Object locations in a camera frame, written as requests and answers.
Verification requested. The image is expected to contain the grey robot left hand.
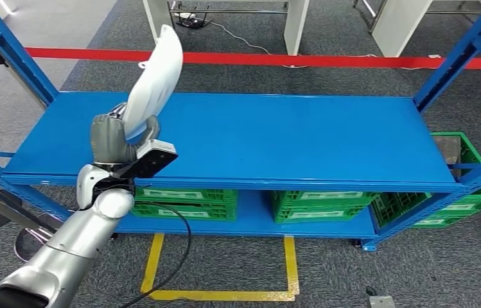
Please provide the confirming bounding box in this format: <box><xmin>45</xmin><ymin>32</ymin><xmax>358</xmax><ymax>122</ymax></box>
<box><xmin>90</xmin><ymin>103</ymin><xmax>161</xmax><ymax>166</ymax></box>

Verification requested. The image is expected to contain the white plastic shell part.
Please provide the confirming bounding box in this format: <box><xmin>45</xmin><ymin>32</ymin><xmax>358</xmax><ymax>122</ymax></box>
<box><xmin>121</xmin><ymin>24</ymin><xmax>184</xmax><ymax>141</ymax></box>

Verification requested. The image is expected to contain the blue metal shelf rack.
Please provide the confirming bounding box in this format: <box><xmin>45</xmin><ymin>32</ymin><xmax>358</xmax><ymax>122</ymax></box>
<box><xmin>0</xmin><ymin>0</ymin><xmax>481</xmax><ymax>252</ymax></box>

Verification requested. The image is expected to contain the chrome round stool base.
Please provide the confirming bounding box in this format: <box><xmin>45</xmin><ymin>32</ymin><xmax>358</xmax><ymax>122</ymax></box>
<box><xmin>13</xmin><ymin>212</ymin><xmax>69</xmax><ymax>263</ymax></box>

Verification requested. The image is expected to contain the red barrier belt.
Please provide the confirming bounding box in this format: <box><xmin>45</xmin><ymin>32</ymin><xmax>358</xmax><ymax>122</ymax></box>
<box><xmin>25</xmin><ymin>46</ymin><xmax>481</xmax><ymax>71</ymax></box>

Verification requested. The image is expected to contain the white desk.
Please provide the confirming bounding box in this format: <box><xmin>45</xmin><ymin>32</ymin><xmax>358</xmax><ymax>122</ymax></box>
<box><xmin>353</xmin><ymin>0</ymin><xmax>481</xmax><ymax>58</ymax></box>

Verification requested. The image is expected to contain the grey metal floor plate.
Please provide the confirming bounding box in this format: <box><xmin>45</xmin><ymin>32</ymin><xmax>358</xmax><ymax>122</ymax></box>
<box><xmin>369</xmin><ymin>295</ymin><xmax>396</xmax><ymax>308</ymax></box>

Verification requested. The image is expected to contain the grey flat block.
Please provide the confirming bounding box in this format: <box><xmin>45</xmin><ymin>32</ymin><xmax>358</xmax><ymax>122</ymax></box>
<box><xmin>432</xmin><ymin>135</ymin><xmax>462</xmax><ymax>167</ymax></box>

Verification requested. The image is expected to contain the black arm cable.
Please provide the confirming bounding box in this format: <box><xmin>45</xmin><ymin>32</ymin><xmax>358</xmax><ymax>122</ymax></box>
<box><xmin>119</xmin><ymin>182</ymin><xmax>193</xmax><ymax>308</ymax></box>

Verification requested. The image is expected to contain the white floor cable with plug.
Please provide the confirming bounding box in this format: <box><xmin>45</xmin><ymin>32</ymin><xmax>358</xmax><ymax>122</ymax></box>
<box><xmin>401</xmin><ymin>54</ymin><xmax>481</xmax><ymax>83</ymax></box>

